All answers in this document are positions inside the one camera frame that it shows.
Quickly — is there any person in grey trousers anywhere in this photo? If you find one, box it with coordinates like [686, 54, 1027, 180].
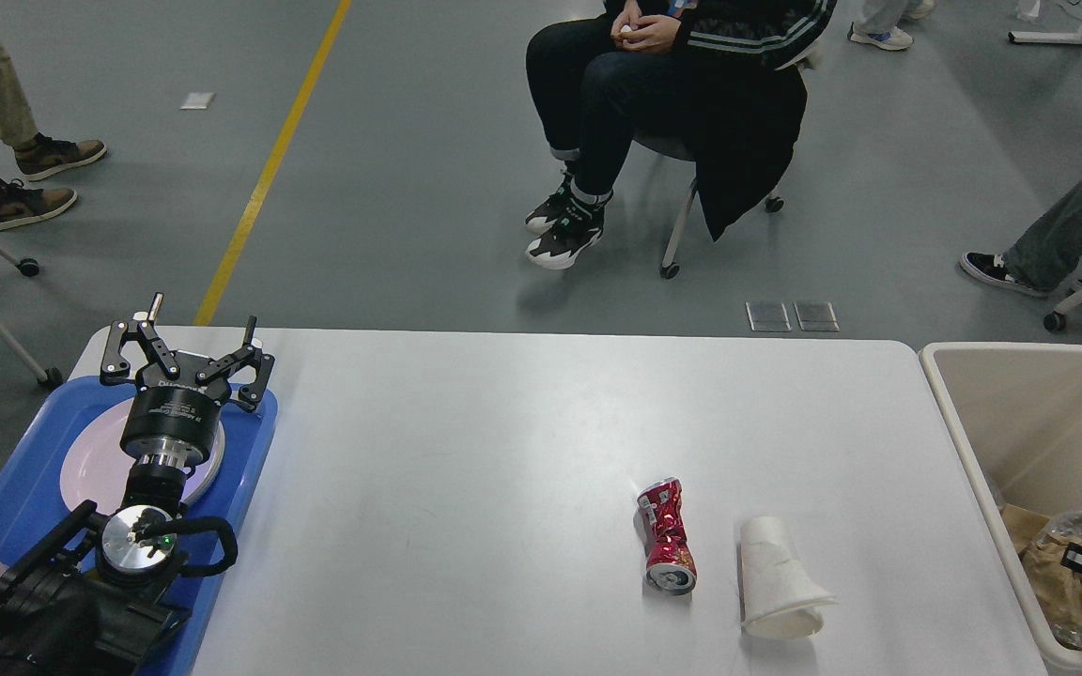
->
[847, 0, 935, 52]

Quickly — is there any brown paper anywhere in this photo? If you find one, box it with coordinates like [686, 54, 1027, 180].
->
[1021, 543, 1082, 629]

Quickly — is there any floor outlet cover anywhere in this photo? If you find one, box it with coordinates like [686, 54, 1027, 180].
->
[794, 302, 841, 332]
[745, 302, 792, 332]

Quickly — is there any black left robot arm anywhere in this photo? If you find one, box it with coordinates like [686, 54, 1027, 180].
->
[0, 294, 275, 675]

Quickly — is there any person in black sneakers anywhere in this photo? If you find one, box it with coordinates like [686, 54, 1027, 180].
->
[525, 1, 836, 270]

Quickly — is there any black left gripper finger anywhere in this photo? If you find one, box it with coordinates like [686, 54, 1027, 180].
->
[195, 316, 276, 415]
[100, 292, 186, 392]

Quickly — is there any crushed red soda can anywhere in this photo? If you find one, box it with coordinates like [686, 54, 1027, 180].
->
[636, 478, 697, 595]

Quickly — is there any blue plastic tray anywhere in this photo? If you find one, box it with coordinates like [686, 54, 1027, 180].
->
[0, 376, 278, 675]

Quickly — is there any pink plate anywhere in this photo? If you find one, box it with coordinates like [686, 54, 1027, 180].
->
[60, 401, 226, 515]

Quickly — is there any white paper cup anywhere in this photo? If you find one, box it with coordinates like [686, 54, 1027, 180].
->
[740, 516, 837, 640]

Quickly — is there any beige plastic bin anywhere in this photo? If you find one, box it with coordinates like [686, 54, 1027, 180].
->
[920, 342, 1082, 675]

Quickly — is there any right floor outlet cover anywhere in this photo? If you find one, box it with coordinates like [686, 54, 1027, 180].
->
[794, 302, 841, 332]

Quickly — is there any brown paper bag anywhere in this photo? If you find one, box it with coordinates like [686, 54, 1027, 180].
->
[999, 503, 1051, 557]

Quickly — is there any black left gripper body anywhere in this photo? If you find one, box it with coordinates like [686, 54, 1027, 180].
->
[120, 371, 232, 468]

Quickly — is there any white office chair right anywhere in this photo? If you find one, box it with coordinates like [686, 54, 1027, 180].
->
[634, 130, 786, 281]

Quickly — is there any left floor outlet cover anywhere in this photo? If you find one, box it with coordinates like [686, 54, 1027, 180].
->
[745, 302, 792, 332]

